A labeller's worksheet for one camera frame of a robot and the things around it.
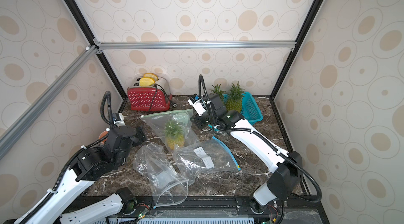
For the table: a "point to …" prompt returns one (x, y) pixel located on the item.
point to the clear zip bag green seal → (155, 122)
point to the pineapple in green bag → (174, 134)
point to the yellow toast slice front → (146, 81)
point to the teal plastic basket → (250, 108)
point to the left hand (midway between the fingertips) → (140, 128)
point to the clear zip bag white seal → (169, 187)
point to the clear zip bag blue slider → (209, 155)
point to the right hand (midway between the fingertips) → (191, 119)
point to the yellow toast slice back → (150, 74)
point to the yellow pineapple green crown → (216, 89)
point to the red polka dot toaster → (140, 98)
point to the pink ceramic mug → (102, 135)
